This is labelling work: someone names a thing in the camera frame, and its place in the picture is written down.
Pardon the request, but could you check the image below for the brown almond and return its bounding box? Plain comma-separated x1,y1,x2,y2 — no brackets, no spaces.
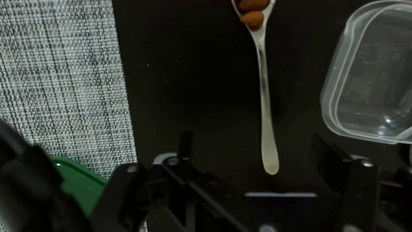
239,8,266,30
237,0,270,12

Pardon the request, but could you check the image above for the gray woven placemat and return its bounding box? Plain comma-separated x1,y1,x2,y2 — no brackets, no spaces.
0,0,139,181

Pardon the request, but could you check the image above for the clear plastic container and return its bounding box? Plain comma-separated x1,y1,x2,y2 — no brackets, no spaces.
319,0,412,145

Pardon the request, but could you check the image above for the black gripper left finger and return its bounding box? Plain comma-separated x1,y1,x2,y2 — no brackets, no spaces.
89,130,255,232

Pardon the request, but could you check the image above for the green rectangular lid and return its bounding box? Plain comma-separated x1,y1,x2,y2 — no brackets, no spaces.
50,154,108,217

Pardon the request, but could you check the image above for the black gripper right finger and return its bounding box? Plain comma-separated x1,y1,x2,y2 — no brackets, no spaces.
308,132,412,232

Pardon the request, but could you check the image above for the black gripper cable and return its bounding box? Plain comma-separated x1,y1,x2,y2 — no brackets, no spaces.
0,119,94,232

